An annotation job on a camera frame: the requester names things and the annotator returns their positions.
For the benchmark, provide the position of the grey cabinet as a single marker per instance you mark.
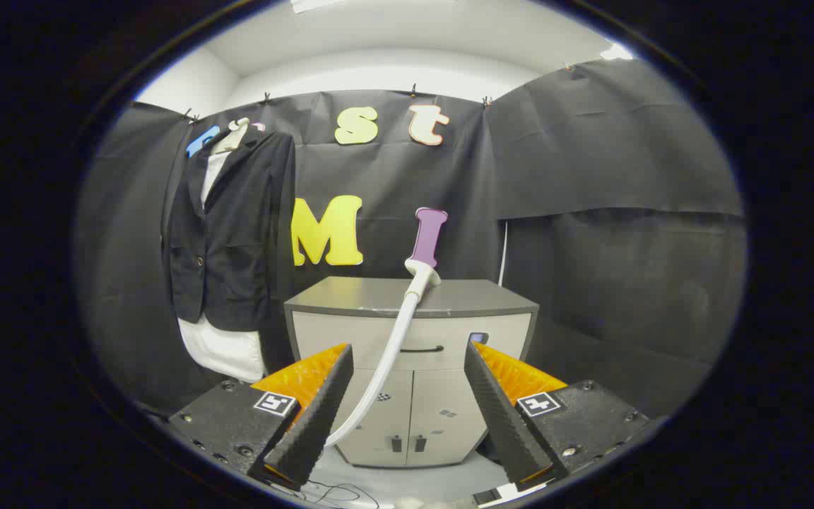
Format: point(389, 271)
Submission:
point(449, 396)

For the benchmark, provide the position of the white shirt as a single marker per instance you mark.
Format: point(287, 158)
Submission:
point(223, 350)

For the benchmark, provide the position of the black suit jacket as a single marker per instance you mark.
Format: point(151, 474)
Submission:
point(230, 240)

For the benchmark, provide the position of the row of black clips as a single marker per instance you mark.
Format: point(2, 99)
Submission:
point(413, 90)

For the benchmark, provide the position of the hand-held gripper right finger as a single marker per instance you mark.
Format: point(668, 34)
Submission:
point(499, 417)

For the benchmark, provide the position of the white garment steamer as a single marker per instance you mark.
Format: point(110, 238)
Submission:
point(393, 346)

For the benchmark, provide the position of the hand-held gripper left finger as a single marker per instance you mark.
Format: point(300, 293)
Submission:
point(315, 424)

